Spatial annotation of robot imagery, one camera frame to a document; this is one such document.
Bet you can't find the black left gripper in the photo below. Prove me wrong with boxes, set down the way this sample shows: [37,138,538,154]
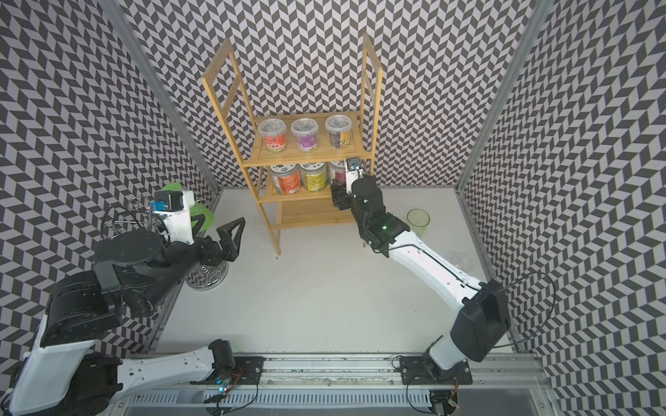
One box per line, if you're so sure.
[136,214,246,313]

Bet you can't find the sunflower seed container yellow label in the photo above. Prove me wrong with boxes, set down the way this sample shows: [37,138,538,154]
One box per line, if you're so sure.
[298,162,328,192]

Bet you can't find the carrot seed container red label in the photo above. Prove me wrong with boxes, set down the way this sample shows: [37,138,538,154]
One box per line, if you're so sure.
[269,164,301,195]

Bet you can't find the small clear seed jar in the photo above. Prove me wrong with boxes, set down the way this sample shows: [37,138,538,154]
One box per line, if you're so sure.
[325,114,352,149]

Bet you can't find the small purple seed jar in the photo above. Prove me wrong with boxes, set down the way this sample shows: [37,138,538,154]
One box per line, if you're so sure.
[291,118,318,153]

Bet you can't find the red tomato seed container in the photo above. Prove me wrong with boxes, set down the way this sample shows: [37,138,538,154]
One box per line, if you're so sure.
[258,118,286,153]

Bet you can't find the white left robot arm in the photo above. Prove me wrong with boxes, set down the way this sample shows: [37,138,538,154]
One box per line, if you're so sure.
[1,218,246,415]

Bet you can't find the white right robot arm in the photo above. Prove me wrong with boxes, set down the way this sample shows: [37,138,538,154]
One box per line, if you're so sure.
[331,176,511,372]

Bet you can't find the wooden three-tier shelf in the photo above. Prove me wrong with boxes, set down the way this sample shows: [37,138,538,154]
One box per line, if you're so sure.
[200,33,384,255]

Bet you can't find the green plastic wine glass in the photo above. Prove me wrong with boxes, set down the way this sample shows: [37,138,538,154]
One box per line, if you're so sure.
[161,182,214,236]

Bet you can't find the green translucent plastic cup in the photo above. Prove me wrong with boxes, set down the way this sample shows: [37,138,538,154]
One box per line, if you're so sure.
[406,208,431,239]

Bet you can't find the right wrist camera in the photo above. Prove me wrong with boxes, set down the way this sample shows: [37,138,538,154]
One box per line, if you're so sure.
[344,156,364,194]

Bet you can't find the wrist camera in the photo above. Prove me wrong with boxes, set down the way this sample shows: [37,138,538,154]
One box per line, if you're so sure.
[344,156,364,194]
[149,189,197,245]

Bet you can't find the chrome wire glass rack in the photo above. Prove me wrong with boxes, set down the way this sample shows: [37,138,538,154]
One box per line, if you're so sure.
[101,199,228,291]

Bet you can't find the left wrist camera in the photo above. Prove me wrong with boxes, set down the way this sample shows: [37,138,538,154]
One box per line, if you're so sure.
[149,189,197,245]

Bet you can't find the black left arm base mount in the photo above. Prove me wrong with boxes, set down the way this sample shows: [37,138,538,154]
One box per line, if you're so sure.
[205,355,266,387]

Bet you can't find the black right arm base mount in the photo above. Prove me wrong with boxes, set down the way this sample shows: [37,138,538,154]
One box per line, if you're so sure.
[391,355,473,387]

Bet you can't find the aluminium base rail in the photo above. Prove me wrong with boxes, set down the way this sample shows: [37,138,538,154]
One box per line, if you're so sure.
[106,353,563,415]

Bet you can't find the left aluminium corner post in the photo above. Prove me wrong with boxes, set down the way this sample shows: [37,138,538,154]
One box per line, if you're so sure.
[98,0,220,195]

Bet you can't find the aluminium corner post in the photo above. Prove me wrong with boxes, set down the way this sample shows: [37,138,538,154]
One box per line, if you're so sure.
[455,0,555,194]
[98,0,220,195]

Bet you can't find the right aluminium corner post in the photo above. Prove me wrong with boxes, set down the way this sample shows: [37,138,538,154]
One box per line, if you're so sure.
[455,0,555,194]

